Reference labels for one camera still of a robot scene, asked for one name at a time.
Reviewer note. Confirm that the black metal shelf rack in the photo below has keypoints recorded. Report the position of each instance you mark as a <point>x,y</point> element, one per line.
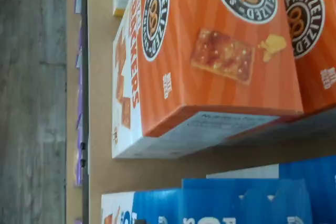
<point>84,77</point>

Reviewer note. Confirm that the orange pretzel crackers box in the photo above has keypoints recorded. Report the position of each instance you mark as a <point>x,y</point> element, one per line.
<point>210,90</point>
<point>315,51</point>

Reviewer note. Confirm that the brown shelf board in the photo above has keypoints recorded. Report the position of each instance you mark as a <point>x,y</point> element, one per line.
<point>99,77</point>
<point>70,77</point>

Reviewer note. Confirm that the blue white pretzel crackers box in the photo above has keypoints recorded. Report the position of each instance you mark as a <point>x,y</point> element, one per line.
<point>210,203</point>
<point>315,176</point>

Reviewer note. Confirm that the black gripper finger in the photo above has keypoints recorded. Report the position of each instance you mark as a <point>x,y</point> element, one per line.
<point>141,221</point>

